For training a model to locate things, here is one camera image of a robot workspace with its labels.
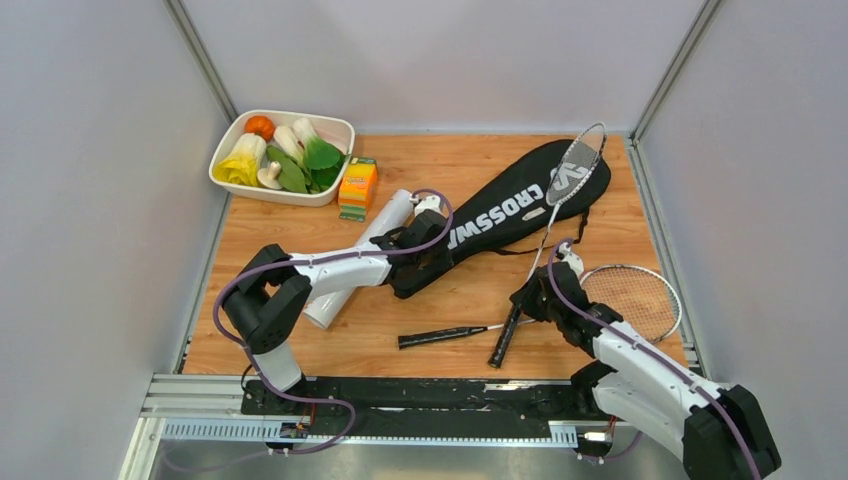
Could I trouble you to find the white shuttlecock tube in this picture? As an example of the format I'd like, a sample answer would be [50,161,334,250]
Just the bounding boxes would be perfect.
[303,188,415,331]

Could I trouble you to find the white racket with red strings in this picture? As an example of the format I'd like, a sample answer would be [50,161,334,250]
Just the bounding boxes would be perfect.
[397,264,684,351]

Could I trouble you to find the black racket bag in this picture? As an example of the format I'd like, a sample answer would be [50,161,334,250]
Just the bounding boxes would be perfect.
[389,139,573,299]

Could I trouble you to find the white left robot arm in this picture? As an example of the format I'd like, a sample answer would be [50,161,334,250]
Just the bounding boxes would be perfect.
[213,209,453,415]

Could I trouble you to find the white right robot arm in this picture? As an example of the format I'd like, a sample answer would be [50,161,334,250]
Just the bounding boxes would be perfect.
[510,261,783,479]

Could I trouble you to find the packaged colourful sponges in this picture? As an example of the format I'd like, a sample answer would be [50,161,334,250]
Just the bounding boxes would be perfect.
[337,157,379,222]

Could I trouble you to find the green toy bok choy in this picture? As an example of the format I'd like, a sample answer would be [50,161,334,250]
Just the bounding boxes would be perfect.
[292,118,345,192]

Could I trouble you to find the white plastic tray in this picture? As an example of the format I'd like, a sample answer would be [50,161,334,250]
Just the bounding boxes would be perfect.
[208,110,355,207]

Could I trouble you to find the toy mushroom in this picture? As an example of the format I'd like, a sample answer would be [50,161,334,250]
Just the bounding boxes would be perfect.
[257,161,283,190]

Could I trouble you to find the white toy bok choy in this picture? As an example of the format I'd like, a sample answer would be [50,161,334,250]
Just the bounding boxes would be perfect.
[273,125,304,168]

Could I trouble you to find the yellow toy cabbage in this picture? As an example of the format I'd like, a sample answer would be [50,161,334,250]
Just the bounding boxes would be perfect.
[212,133,267,187]

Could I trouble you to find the orange toy pumpkin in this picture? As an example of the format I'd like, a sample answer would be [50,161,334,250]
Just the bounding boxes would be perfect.
[244,115,276,142]

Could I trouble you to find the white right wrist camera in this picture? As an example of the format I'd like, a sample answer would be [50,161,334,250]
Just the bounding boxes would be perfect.
[556,243,585,279]

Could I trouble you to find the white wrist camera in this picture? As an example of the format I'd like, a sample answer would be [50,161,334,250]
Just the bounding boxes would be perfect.
[556,243,585,279]
[413,194,443,216]

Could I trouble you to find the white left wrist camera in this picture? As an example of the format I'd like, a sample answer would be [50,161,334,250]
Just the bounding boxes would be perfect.
[413,194,443,216]

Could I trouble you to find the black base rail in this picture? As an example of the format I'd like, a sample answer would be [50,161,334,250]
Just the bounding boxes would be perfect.
[139,374,737,458]

